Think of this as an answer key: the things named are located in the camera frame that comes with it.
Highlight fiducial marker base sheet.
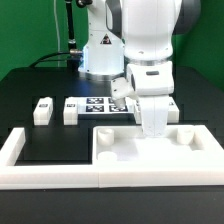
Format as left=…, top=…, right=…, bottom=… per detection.
left=78, top=97, right=133, bottom=114

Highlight black camera stand pole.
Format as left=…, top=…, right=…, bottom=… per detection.
left=65, top=0, right=77, bottom=71

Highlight black cable bundle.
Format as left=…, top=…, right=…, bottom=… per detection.
left=29, top=50, right=83, bottom=69

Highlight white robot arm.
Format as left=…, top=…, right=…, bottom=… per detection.
left=76, top=0, right=201, bottom=137

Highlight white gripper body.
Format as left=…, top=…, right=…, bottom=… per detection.
left=111, top=61, right=174, bottom=137

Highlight white hanging cable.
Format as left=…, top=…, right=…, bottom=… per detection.
left=53, top=0, right=62, bottom=68

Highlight white U-shaped obstacle fence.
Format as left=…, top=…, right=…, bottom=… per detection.
left=0, top=128, right=224, bottom=189

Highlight white desk top tray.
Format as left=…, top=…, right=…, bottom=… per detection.
left=92, top=125, right=224, bottom=166

